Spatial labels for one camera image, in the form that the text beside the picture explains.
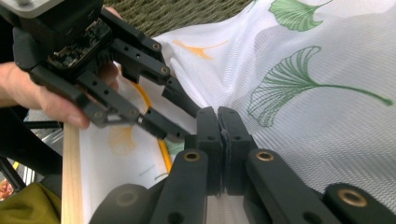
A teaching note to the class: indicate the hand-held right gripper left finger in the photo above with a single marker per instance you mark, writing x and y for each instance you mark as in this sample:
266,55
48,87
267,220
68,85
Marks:
190,180

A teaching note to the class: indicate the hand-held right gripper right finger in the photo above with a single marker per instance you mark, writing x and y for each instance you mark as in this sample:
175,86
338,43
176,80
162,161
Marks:
267,186

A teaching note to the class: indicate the green woven basket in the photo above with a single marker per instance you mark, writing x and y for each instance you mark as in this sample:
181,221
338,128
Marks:
180,15

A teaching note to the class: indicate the white leaf-print mesh laundry bag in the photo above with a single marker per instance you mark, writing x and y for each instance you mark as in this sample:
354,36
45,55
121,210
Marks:
311,140

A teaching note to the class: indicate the olive cloth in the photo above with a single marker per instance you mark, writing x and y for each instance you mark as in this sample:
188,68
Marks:
28,205

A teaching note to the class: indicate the metal floor rail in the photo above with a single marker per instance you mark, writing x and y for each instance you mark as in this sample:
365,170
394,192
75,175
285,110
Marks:
46,155

